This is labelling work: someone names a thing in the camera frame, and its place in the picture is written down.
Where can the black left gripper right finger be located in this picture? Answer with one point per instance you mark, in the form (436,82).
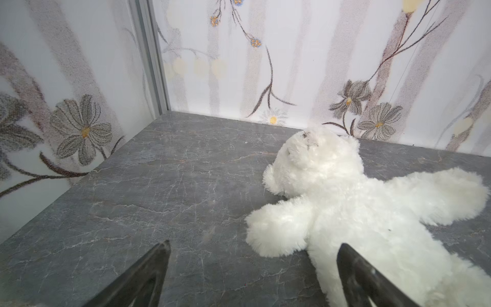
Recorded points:
(364,285)

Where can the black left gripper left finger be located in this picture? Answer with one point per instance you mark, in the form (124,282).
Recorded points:
(141,284)

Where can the white plush teddy bear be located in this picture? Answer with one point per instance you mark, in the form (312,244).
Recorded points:
(327,201)

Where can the aluminium corner post left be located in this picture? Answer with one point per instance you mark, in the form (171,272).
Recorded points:
(147,38)

